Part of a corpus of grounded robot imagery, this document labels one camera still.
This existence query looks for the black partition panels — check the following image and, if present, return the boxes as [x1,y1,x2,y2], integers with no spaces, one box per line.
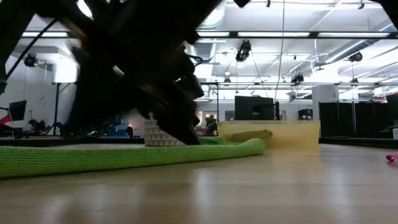
[319,101,388,139]

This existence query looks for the black metal rig frame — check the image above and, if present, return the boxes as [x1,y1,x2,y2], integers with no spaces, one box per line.
[51,80,220,137]

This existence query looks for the yellow plastic bin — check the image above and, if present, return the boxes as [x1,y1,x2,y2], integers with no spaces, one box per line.
[217,120,322,151]

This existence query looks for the black hanging cable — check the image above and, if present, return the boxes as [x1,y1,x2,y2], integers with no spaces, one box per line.
[5,19,59,80]

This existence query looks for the succulent in white patterned pot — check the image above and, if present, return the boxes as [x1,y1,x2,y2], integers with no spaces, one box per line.
[144,112,187,147]

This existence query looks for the black angled monitor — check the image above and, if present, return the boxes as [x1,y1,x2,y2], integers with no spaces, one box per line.
[8,100,28,122]

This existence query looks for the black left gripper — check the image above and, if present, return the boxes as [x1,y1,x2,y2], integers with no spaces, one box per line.
[136,62,205,146]

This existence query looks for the black ceiling-mounted camera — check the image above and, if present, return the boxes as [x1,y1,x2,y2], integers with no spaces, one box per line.
[235,39,252,63]
[290,73,305,85]
[348,51,364,63]
[24,53,39,68]

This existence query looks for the large black monitor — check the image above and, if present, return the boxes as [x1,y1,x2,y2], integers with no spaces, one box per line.
[234,95,277,121]

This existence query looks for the person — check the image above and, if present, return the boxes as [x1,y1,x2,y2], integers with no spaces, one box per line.
[204,114,219,137]

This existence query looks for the green microfiber towel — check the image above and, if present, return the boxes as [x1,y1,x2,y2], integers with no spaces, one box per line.
[0,138,267,179]

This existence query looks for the small black monitor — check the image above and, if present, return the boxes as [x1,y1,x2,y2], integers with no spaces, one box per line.
[298,108,314,121]

